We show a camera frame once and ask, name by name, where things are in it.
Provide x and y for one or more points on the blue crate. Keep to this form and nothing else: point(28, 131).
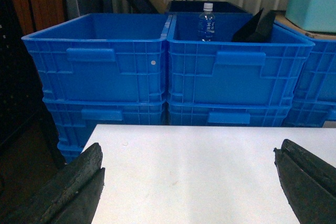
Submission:
point(76, 120)
point(222, 72)
point(317, 78)
point(309, 113)
point(192, 114)
point(103, 58)

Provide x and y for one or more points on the teal storage box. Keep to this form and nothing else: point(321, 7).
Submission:
point(312, 15)

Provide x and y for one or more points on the upper middle blue crate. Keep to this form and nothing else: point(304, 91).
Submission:
point(222, 72)

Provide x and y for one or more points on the brown cardboard sheet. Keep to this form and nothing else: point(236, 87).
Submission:
point(282, 20)

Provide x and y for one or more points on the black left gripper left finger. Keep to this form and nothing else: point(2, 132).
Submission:
point(71, 196)

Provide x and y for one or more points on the black folded plastic piece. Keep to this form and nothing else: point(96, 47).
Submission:
point(256, 30)

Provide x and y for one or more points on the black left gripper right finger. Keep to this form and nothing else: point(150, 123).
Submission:
point(308, 183)

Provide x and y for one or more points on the clear water bottle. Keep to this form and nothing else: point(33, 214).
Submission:
point(206, 23)

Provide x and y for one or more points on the upper left blue crate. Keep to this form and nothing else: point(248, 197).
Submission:
point(103, 58)

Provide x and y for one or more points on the lower right blue crate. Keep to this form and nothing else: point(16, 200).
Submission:
point(309, 113)

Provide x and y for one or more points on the lower middle blue crate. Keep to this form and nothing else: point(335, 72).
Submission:
point(192, 114)

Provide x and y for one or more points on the lower left blue crate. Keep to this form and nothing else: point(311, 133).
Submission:
point(76, 120)

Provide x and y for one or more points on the dark crate behind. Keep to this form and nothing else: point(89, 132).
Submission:
point(197, 7)

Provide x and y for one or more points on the upper right blue crate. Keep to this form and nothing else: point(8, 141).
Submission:
point(317, 78)

